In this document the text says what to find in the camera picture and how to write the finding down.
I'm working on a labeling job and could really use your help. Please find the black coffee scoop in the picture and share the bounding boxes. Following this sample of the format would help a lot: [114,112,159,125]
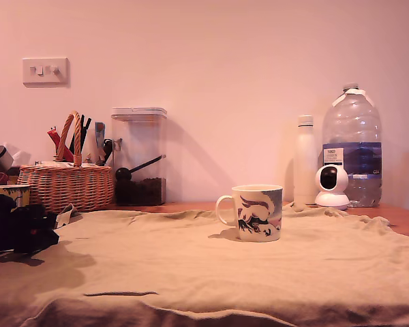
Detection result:
[115,155,166,183]

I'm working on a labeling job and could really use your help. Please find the clear coffee bean container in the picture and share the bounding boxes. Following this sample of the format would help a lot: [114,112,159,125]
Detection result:
[110,107,168,206]

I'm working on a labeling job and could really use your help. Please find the yellow-green mug with hammock print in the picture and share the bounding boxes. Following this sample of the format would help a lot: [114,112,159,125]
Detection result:
[0,183,31,209]

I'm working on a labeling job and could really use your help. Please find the dark printed tissue box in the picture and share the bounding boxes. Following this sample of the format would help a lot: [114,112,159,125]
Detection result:
[0,171,20,187]

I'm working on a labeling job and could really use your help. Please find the white papers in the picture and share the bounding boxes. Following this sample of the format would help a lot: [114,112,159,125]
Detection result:
[33,159,106,168]

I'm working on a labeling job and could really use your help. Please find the red sachet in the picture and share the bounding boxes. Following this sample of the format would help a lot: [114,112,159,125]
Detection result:
[46,126,74,163]

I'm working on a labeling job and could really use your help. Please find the black stick sachet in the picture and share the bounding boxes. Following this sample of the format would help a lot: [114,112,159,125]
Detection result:
[69,114,86,156]
[78,117,93,156]

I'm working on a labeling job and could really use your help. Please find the blue sachet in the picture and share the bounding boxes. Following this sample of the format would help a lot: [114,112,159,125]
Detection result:
[94,121,106,161]

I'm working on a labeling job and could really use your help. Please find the beige cloth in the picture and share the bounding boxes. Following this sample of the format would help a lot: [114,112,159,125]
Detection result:
[0,200,409,327]

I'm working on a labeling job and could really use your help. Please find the white mug with creature print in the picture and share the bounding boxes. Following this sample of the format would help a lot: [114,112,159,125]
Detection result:
[215,184,283,243]

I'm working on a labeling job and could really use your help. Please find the white insulated bottle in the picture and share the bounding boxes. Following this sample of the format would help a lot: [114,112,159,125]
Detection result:
[294,114,320,206]

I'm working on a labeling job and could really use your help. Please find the large clear water bottle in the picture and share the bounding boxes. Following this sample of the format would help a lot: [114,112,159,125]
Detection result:
[322,82,383,208]

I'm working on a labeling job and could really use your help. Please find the wicker basket with handle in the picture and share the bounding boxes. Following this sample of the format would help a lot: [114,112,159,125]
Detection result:
[17,110,115,214]

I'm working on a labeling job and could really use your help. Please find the white wall light switch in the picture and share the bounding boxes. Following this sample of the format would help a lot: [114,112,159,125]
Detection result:
[22,57,70,85]

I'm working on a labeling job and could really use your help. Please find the small white round camera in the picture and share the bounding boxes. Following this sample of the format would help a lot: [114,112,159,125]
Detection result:
[314,164,350,211]

